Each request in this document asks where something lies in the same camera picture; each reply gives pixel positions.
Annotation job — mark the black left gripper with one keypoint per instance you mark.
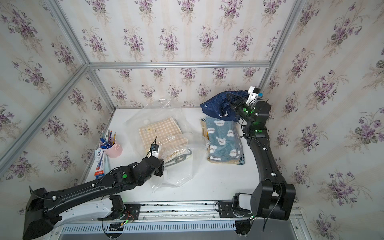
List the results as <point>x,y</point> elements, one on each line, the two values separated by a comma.
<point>161,168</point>

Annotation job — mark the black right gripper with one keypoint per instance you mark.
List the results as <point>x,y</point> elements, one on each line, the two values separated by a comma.
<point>239,104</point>

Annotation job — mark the navy star pattern blanket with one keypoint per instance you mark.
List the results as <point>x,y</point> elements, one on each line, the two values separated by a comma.
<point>219,106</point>

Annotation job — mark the orange gingham sunflower blanket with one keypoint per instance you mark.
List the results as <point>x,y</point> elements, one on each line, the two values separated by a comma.
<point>168,136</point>

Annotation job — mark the blue bear pattern blanket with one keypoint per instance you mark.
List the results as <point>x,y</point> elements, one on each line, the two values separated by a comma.
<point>223,139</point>

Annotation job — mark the clear plastic vacuum bag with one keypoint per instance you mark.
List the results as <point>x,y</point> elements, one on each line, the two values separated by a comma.
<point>181,169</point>

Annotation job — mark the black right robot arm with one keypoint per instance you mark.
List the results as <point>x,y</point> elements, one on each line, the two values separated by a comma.
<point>273,198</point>

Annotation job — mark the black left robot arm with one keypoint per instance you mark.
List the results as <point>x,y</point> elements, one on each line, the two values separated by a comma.
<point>44,208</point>

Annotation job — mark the pink pen cup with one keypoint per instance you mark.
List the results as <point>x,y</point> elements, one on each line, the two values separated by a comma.
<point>112,151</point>

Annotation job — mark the white toothpaste box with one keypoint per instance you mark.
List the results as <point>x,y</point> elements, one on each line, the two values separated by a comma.
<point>100,160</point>

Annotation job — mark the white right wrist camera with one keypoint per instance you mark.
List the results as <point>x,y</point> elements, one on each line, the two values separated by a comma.
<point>254,94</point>

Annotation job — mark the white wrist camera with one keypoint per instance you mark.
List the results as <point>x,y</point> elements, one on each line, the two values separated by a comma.
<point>155,150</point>
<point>254,94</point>

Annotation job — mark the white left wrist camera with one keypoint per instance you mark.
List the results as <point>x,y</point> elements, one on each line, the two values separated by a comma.
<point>155,150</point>

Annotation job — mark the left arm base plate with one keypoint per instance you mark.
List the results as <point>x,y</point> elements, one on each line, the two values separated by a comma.
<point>123,212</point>

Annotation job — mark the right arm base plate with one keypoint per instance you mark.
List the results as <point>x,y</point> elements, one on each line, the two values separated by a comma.
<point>226,209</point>

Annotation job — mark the aluminium mounting rail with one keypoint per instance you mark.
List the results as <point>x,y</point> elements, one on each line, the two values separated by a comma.
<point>150,211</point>

